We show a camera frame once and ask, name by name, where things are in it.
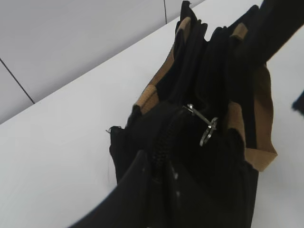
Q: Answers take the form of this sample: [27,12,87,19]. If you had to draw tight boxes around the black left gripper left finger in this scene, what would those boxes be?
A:
[72,150,170,228]

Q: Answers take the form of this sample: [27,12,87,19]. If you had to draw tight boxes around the silver zipper pull with ring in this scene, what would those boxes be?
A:
[183,104,218,147]

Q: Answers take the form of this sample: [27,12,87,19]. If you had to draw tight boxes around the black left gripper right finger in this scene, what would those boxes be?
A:
[257,0,304,62]

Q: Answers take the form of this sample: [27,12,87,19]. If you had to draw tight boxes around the black tote bag brown handles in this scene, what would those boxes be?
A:
[109,1,276,228]

